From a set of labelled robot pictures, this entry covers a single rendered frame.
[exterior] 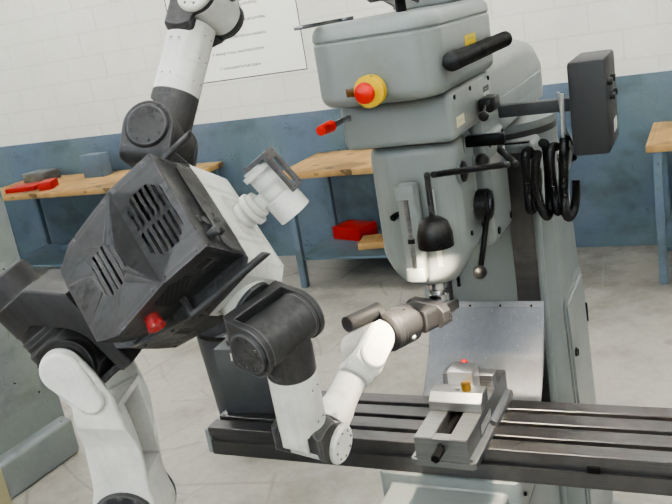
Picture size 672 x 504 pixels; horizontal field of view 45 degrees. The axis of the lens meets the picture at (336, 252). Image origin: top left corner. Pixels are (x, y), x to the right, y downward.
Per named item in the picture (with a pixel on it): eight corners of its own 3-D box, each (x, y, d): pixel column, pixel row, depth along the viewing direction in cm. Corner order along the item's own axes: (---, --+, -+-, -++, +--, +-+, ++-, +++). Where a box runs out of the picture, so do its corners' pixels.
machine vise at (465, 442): (476, 471, 173) (470, 425, 170) (411, 464, 180) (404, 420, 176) (514, 394, 203) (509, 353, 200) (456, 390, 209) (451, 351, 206)
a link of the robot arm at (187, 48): (202, 5, 168) (176, 107, 164) (165, -28, 156) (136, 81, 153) (249, 4, 163) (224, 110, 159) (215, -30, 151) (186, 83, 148)
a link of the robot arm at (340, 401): (374, 395, 167) (337, 478, 157) (330, 385, 172) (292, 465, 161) (361, 365, 160) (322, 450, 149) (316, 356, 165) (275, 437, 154)
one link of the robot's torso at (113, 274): (92, 398, 132) (251, 263, 123) (7, 236, 143) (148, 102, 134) (193, 390, 159) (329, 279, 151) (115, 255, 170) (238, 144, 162)
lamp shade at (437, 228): (418, 253, 160) (414, 223, 158) (418, 243, 167) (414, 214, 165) (455, 248, 159) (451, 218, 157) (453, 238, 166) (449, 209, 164)
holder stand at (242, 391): (301, 415, 210) (287, 344, 205) (226, 413, 218) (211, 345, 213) (317, 393, 221) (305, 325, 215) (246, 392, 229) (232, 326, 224)
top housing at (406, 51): (440, 98, 149) (429, 8, 144) (312, 112, 160) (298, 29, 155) (498, 66, 189) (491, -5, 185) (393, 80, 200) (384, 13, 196)
